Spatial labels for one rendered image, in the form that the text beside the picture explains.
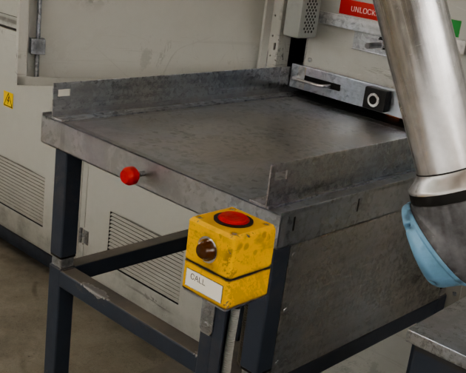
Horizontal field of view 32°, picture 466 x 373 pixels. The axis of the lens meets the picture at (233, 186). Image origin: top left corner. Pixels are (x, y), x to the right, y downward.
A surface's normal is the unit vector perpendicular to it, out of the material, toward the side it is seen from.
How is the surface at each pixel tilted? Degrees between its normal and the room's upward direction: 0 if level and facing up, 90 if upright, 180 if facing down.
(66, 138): 90
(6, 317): 0
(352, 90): 90
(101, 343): 0
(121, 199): 90
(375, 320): 90
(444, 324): 0
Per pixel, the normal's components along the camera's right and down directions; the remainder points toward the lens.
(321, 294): 0.72, 0.30
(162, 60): 0.40, 0.33
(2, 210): -0.68, 0.15
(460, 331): 0.12, -0.94
